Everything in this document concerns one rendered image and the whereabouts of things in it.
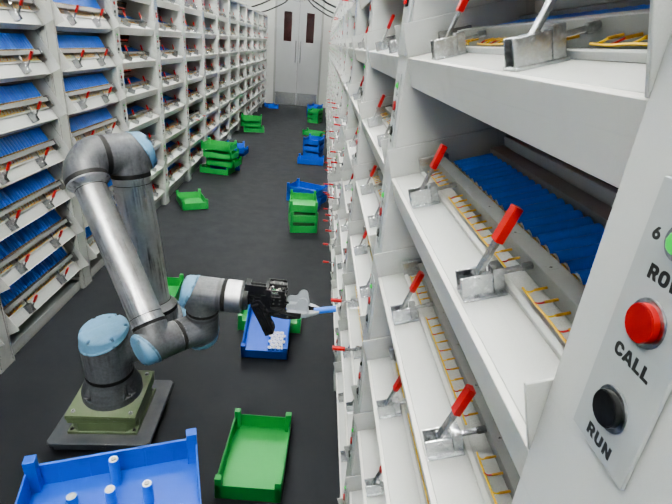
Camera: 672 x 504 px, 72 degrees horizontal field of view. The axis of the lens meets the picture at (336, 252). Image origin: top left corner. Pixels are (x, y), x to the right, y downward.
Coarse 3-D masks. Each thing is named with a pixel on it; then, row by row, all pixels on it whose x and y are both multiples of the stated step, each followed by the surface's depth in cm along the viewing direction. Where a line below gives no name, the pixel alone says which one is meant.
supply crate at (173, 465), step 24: (192, 432) 93; (24, 456) 85; (96, 456) 89; (120, 456) 91; (144, 456) 93; (168, 456) 95; (192, 456) 94; (24, 480) 83; (48, 480) 88; (72, 480) 89; (96, 480) 90; (168, 480) 91; (192, 480) 92
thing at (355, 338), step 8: (352, 272) 168; (344, 280) 169; (352, 280) 169; (352, 288) 167; (352, 296) 162; (352, 312) 153; (352, 320) 148; (352, 328) 144; (352, 336) 140; (360, 336) 140; (352, 344) 137; (360, 344) 136; (352, 360) 130; (352, 368) 127
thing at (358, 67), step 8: (360, 8) 196; (368, 8) 196; (360, 16) 197; (368, 16) 197; (360, 24) 199; (360, 32) 200; (360, 64) 205; (352, 72) 206; (360, 72) 206; (352, 80) 208; (360, 80) 208; (352, 112) 213; (352, 120) 215; (344, 160) 222; (344, 168) 224; (344, 200) 230; (344, 208) 232; (336, 272) 246
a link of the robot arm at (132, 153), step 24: (120, 144) 134; (144, 144) 138; (120, 168) 136; (144, 168) 140; (120, 192) 140; (144, 192) 142; (144, 216) 144; (144, 240) 146; (144, 264) 148; (168, 288) 159; (168, 312) 156
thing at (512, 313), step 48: (432, 144) 80; (480, 144) 80; (528, 144) 69; (432, 192) 66; (480, 192) 60; (528, 192) 58; (576, 192) 54; (432, 240) 56; (480, 240) 53; (528, 240) 46; (576, 240) 45; (480, 288) 42; (528, 288) 42; (576, 288) 37; (480, 336) 38; (528, 336) 36; (480, 384) 38; (528, 384) 25; (528, 432) 27
